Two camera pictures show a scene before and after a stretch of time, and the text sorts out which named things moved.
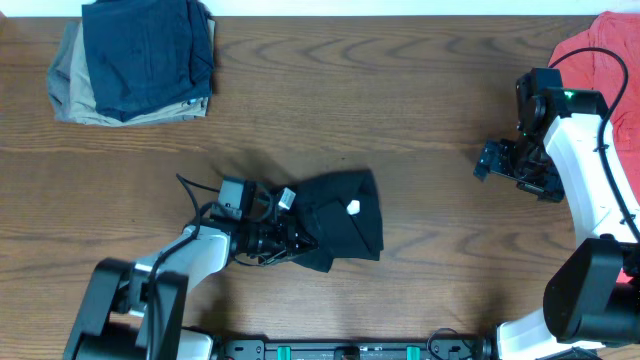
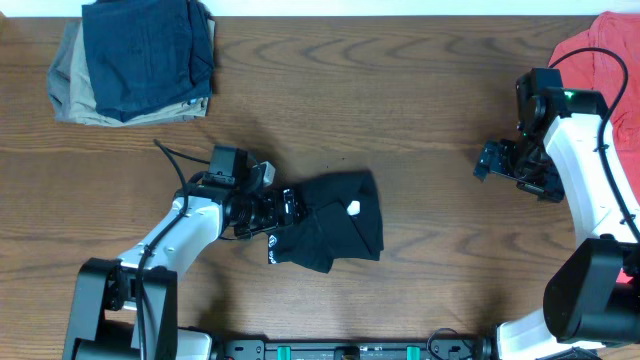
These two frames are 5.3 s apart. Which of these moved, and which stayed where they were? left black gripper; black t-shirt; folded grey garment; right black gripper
Moved: left black gripper
Stayed: black t-shirt; right black gripper; folded grey garment
